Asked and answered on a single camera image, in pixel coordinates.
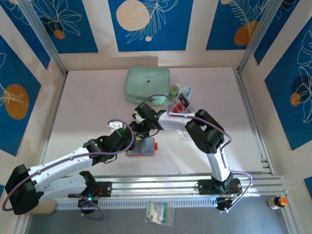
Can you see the small black connector board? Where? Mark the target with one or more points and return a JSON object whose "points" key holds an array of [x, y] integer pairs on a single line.
{"points": [[87, 201], [225, 203]]}

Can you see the clear packet with blue print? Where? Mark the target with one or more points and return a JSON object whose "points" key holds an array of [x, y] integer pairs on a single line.
{"points": [[187, 89]]}

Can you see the mint green zip pouch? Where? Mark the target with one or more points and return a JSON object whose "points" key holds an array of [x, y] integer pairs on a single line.
{"points": [[146, 83]]}

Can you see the clear packet with red items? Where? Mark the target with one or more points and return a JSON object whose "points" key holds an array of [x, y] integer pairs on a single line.
{"points": [[181, 104]]}

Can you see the black card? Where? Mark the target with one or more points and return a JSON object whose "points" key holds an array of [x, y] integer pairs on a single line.
{"points": [[183, 99]]}

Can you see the white card with red circles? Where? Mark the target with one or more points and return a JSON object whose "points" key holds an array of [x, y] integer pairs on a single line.
{"points": [[179, 107]]}

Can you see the aluminium frame post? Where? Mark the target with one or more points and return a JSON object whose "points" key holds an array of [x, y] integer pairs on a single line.
{"points": [[44, 36], [256, 36]]}

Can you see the aluminium table side rail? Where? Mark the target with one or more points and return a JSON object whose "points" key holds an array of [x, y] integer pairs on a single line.
{"points": [[57, 102], [246, 102]]}

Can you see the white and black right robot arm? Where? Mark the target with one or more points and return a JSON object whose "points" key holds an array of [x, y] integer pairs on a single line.
{"points": [[175, 122]]}

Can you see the brown bottle with orange cap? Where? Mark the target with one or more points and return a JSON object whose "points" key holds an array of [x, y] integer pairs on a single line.
{"points": [[278, 202]]}

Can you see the clear plastic sleeve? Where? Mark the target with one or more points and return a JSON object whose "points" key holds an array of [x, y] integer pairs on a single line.
{"points": [[183, 134]]}

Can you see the beige foam roll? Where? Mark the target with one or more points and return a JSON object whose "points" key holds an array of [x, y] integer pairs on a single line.
{"points": [[46, 207]]}

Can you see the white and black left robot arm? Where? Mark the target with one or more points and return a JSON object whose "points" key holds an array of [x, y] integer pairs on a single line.
{"points": [[61, 165]]}

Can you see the green cylindrical container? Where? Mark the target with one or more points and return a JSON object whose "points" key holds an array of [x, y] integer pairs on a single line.
{"points": [[174, 91]]}

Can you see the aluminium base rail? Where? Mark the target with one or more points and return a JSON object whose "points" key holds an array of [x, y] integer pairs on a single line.
{"points": [[158, 185]]}

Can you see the orange card holder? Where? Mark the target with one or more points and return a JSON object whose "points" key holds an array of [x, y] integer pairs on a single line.
{"points": [[145, 147]]}

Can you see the plastic bag with green print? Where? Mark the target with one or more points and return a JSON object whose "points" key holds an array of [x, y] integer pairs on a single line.
{"points": [[159, 213]]}

